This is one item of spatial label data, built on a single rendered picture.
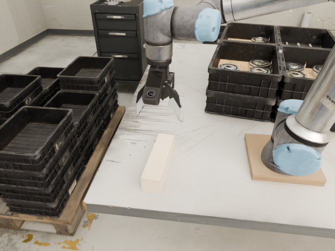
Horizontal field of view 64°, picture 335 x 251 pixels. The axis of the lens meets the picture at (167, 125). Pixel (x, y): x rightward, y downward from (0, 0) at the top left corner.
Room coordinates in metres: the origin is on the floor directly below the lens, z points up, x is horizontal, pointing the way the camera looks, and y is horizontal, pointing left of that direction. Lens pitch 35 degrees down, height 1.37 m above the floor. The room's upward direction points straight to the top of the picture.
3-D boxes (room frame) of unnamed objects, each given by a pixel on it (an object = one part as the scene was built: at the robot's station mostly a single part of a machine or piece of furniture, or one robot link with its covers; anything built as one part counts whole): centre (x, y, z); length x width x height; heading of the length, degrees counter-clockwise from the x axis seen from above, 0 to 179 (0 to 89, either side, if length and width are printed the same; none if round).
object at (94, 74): (1.89, 0.60, 0.37); 0.40 x 0.30 x 0.45; 173
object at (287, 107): (0.70, -0.40, 0.89); 0.13 x 0.12 x 0.14; 160
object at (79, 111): (1.49, 0.65, 0.31); 0.40 x 0.30 x 0.34; 173
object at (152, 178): (0.70, 0.03, 0.73); 0.24 x 0.06 x 0.06; 168
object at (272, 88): (1.20, -0.37, 0.87); 0.40 x 0.30 x 0.11; 163
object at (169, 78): (0.72, 0.02, 1.04); 0.09 x 0.08 x 0.12; 168
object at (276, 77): (1.20, -0.37, 0.92); 0.40 x 0.30 x 0.02; 163
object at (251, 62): (1.28, -0.46, 0.86); 0.10 x 0.10 x 0.01
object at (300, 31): (1.49, -0.77, 0.87); 0.40 x 0.30 x 0.11; 163
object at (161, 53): (0.72, 0.03, 1.12); 0.08 x 0.08 x 0.05
